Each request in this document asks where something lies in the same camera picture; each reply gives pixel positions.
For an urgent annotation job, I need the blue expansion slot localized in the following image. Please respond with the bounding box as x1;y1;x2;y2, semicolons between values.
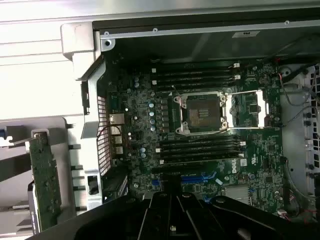
151;175;209;188

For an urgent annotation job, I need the long black expansion slot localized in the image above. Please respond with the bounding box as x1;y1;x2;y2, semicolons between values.
152;166;218;176

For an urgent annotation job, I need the silver chipset heatsink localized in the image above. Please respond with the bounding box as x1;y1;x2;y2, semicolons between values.
223;186;251;201

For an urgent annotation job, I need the grey parts rack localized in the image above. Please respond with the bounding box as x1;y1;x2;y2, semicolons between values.
0;116;87;240

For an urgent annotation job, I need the silver drive cage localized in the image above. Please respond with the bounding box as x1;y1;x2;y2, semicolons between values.
279;62;320;198

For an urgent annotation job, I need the silver ethernet port block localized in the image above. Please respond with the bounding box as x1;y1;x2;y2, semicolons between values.
109;113;125;125

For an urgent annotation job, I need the CPU socket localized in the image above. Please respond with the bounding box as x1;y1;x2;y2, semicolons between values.
172;91;231;136

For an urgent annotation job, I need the silver socket cover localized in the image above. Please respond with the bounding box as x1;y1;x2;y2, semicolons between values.
224;89;271;129

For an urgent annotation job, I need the green motherboard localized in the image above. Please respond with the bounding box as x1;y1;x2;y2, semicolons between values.
106;53;286;216

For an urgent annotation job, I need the open PC case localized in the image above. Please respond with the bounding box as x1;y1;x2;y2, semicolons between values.
59;8;320;226

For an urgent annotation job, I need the thin locking lever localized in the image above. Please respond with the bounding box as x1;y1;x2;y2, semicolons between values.
171;84;182;98

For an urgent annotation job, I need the white case sticker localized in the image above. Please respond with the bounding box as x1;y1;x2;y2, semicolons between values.
232;30;261;39

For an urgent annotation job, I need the red black twisted wire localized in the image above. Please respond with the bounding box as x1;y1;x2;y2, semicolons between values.
96;124;131;151

